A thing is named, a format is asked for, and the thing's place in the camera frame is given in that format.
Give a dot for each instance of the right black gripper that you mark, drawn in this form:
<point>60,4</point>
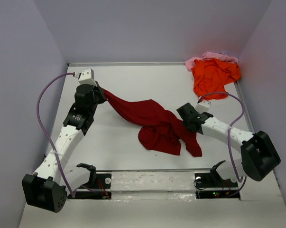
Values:
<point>195,109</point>

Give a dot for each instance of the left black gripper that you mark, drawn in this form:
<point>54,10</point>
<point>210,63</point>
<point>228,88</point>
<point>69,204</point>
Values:
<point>96,88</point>

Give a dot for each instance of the dark red t shirt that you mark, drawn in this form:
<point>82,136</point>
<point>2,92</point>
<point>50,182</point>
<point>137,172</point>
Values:
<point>160,129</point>

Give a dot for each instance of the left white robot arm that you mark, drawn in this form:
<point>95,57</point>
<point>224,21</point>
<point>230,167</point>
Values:
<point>48,187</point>

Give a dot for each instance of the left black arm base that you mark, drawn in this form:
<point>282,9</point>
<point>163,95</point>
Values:
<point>89,184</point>

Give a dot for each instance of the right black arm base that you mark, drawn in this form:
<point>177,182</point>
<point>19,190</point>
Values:
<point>209,185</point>

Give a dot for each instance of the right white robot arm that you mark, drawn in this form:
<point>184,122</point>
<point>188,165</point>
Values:
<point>258,154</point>

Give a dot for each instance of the orange t shirt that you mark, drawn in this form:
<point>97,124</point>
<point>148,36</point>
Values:
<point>210,77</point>

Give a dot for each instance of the pink t shirt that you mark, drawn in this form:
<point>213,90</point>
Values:
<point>189,64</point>

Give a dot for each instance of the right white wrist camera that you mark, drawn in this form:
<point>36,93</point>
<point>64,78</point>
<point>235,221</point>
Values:
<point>203,106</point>

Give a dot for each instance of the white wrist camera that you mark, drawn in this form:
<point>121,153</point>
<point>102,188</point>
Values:
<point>203,106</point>
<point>87,77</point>

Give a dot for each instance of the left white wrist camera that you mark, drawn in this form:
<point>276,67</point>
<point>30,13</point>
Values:
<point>87,77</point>

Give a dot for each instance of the aluminium table edge rail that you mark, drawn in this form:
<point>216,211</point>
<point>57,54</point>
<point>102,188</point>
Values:
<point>107,64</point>

